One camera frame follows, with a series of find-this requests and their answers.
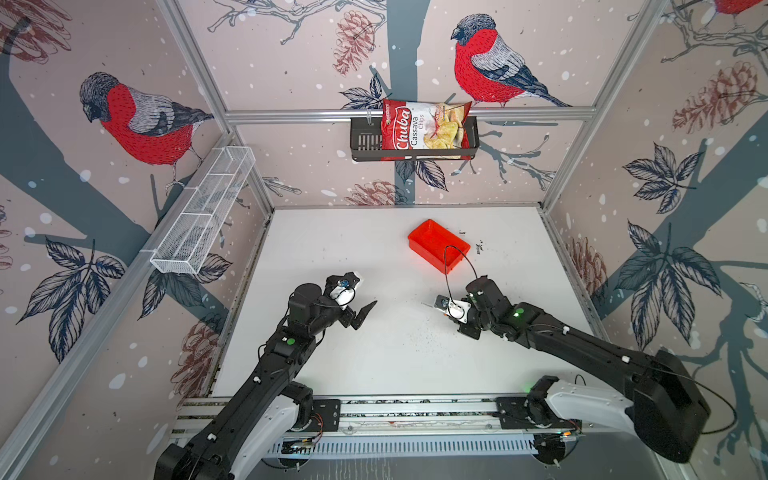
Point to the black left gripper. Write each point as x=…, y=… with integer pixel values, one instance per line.
x=348, y=316

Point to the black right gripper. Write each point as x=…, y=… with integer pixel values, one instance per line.
x=463, y=329

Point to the orange black handled screwdriver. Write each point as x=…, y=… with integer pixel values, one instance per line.
x=432, y=306

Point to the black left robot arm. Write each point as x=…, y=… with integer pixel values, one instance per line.
x=270, y=402

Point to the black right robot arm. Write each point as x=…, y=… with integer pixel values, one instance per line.
x=649, y=396

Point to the red plastic bin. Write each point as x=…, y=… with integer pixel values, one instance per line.
x=438, y=246

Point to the small dark screws on table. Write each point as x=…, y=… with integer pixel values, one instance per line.
x=479, y=244

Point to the red cassava chips bag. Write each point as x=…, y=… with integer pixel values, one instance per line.
x=440, y=123

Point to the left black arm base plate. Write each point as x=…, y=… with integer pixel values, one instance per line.
x=317, y=416

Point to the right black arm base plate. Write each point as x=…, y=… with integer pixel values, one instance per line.
x=519, y=412

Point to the aluminium front rail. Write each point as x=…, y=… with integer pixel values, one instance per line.
x=429, y=414

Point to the black wall basket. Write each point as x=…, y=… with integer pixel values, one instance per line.
x=369, y=143

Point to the white wire mesh shelf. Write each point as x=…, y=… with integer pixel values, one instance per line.
x=194, y=231

